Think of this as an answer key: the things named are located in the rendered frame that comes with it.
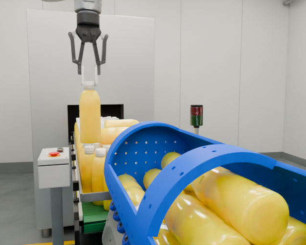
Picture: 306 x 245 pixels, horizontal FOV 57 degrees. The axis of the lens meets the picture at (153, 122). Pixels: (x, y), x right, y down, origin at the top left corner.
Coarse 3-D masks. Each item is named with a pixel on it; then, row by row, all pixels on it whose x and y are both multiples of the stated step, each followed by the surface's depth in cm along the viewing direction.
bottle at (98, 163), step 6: (96, 156) 106; (102, 156) 105; (96, 162) 104; (102, 162) 104; (96, 168) 104; (102, 168) 104; (96, 174) 104; (102, 174) 104; (96, 180) 104; (102, 180) 104; (96, 186) 104; (102, 186) 104; (96, 204) 105; (102, 204) 105
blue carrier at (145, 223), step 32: (128, 128) 82; (160, 128) 86; (128, 160) 84; (160, 160) 87; (192, 160) 42; (224, 160) 41; (256, 160) 42; (160, 192) 40; (288, 192) 48; (128, 224) 49; (160, 224) 39
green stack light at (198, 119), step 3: (192, 117) 136; (195, 117) 135; (198, 117) 135; (201, 117) 135; (192, 120) 136; (195, 120) 135; (198, 120) 135; (201, 120) 136; (192, 123) 136; (195, 123) 135; (198, 123) 135; (201, 123) 136
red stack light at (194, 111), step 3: (192, 108) 135; (195, 108) 134; (198, 108) 134; (201, 108) 135; (192, 111) 135; (195, 111) 135; (198, 111) 134; (201, 111) 135; (192, 114) 136; (195, 114) 135; (198, 114) 135; (201, 114) 135
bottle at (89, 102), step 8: (88, 88) 95; (80, 96) 96; (88, 96) 94; (96, 96) 95; (80, 104) 95; (88, 104) 94; (96, 104) 95; (80, 112) 95; (88, 112) 94; (96, 112) 95; (80, 120) 96; (88, 120) 94; (96, 120) 95; (80, 128) 96; (88, 128) 95; (96, 128) 96; (80, 136) 97; (88, 136) 95; (96, 136) 96
